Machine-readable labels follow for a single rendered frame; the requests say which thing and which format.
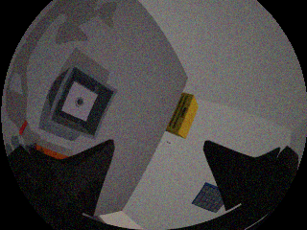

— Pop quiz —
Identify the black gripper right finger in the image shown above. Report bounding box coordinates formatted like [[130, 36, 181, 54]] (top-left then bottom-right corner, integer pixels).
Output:
[[203, 141, 280, 210]]

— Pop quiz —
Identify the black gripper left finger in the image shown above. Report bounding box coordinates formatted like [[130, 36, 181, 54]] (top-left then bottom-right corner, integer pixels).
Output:
[[30, 139, 115, 218]]

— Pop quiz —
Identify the dark red peg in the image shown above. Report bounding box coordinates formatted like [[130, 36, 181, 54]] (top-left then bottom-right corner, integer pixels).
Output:
[[19, 122, 27, 135]]

